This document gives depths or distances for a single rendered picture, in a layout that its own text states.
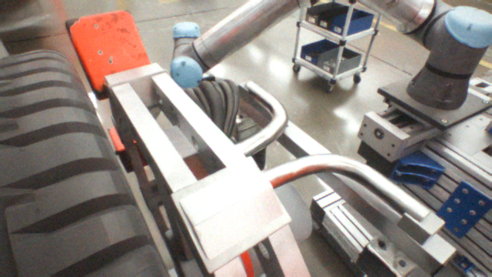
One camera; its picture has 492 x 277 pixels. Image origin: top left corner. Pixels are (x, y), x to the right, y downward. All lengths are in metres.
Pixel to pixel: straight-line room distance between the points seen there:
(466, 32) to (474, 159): 0.34
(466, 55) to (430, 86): 0.11
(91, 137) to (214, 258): 0.10
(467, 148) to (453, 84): 0.20
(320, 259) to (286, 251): 1.24
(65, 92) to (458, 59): 0.86
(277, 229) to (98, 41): 0.30
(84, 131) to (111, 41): 0.22
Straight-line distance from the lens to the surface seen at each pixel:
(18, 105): 0.21
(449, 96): 0.95
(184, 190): 0.19
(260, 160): 0.65
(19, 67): 0.26
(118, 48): 0.39
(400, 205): 0.37
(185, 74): 0.67
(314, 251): 1.45
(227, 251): 0.19
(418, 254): 0.39
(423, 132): 0.95
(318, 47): 2.82
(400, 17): 0.94
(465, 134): 1.07
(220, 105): 0.43
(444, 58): 0.91
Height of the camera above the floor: 1.27
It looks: 42 degrees down
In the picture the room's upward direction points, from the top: straight up
